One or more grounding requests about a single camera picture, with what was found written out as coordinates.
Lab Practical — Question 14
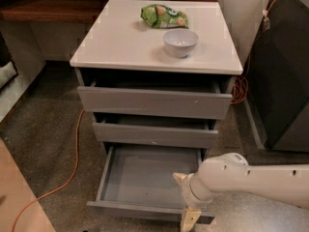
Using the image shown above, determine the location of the dark wooden shelf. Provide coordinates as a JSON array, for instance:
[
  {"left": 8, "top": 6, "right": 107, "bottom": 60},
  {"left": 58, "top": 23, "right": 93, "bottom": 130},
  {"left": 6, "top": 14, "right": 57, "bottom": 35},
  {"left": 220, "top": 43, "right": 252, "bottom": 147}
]
[{"left": 0, "top": 0, "right": 217, "bottom": 24}]

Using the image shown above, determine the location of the grey drawer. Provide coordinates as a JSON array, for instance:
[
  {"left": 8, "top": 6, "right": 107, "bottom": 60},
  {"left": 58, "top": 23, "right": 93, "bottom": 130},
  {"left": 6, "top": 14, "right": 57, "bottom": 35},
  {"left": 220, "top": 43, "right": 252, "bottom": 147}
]
[
  {"left": 93, "top": 114, "right": 218, "bottom": 148},
  {"left": 77, "top": 77, "right": 232, "bottom": 120},
  {"left": 88, "top": 144, "right": 202, "bottom": 222}
]

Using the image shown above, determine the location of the green snack bag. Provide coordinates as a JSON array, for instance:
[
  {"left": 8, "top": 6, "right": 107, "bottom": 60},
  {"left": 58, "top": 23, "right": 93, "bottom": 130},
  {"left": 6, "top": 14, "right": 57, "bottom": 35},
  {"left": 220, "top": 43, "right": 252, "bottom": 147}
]
[{"left": 140, "top": 4, "right": 188, "bottom": 29}]

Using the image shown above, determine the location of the grey drawer cabinet white top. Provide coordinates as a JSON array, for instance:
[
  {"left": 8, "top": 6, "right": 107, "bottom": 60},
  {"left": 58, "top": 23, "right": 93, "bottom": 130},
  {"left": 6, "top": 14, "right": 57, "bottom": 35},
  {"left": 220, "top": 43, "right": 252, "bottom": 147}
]
[{"left": 70, "top": 0, "right": 242, "bottom": 152}]

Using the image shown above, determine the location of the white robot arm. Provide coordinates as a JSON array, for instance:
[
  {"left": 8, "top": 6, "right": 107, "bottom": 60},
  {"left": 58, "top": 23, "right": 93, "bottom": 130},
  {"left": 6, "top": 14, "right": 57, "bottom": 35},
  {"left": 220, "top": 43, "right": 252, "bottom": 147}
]
[{"left": 173, "top": 153, "right": 309, "bottom": 232}]

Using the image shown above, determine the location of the orange extension cable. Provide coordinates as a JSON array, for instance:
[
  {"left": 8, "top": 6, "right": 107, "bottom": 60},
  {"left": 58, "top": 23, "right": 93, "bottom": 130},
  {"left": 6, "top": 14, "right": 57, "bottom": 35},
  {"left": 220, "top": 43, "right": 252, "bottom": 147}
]
[{"left": 11, "top": 0, "right": 309, "bottom": 232}]

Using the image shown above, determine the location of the dark grey side cabinet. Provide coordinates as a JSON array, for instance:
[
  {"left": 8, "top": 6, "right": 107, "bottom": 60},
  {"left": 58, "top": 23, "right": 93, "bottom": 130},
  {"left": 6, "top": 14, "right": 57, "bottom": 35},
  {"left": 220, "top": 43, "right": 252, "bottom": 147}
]
[{"left": 246, "top": 0, "right": 309, "bottom": 152}]

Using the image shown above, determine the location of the grey bottom drawer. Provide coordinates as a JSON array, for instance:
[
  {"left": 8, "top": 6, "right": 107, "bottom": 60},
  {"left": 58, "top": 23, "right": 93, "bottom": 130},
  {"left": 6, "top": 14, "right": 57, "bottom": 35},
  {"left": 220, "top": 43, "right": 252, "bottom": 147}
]
[{"left": 88, "top": 144, "right": 202, "bottom": 222}]

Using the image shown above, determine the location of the white ceramic bowl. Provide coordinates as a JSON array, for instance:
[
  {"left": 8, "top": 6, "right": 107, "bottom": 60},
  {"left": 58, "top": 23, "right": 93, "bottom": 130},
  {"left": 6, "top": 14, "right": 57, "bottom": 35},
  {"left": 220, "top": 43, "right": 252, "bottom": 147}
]
[{"left": 163, "top": 28, "right": 199, "bottom": 58}]

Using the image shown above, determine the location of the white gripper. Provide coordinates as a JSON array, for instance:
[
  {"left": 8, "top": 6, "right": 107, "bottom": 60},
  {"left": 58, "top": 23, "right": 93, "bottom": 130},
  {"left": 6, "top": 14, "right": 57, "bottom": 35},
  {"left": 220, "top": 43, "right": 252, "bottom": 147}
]
[{"left": 173, "top": 172, "right": 213, "bottom": 232}]

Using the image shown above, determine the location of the grey middle drawer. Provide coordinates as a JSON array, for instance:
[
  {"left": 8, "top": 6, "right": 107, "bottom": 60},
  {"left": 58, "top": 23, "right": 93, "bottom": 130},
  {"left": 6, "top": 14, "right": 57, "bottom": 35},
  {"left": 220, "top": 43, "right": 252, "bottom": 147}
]
[{"left": 93, "top": 114, "right": 218, "bottom": 148}]

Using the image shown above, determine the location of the grey top drawer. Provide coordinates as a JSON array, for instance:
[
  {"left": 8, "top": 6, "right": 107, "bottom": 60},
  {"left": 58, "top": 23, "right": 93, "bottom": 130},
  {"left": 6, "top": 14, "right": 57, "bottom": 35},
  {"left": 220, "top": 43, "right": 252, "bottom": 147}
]
[{"left": 77, "top": 77, "right": 232, "bottom": 120}]

